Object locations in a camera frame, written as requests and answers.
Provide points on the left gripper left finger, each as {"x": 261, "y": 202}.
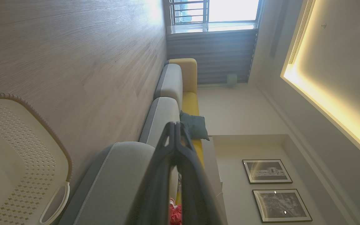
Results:
{"x": 158, "y": 187}

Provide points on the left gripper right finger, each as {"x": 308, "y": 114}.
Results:
{"x": 198, "y": 193}

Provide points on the red basketball jersey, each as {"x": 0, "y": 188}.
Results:
{"x": 175, "y": 214}

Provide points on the grey and yellow sofa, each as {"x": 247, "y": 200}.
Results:
{"x": 161, "y": 115}

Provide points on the teal cushion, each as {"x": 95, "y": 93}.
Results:
{"x": 196, "y": 126}

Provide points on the black framed picture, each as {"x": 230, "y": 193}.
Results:
{"x": 281, "y": 205}
{"x": 267, "y": 171}

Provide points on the cream plastic laundry basket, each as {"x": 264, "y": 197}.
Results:
{"x": 20, "y": 162}

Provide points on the window with metal railing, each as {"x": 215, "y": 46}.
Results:
{"x": 217, "y": 12}

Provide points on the long ceiling air vent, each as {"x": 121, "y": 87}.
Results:
{"x": 300, "y": 31}

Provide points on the dark grey slatted wall panel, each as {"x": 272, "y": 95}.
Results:
{"x": 211, "y": 56}

